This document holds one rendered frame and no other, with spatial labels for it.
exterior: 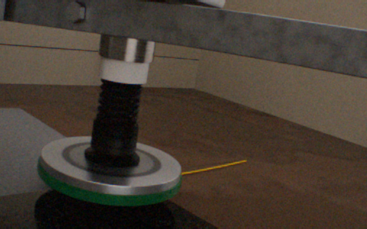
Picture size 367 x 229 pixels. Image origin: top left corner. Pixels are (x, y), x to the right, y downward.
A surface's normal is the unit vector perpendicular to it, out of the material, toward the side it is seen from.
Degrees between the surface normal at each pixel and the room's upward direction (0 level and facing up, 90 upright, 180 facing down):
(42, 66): 90
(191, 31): 90
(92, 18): 90
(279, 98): 90
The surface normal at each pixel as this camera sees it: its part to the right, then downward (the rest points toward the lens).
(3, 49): 0.64, 0.26
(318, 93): -0.75, 0.01
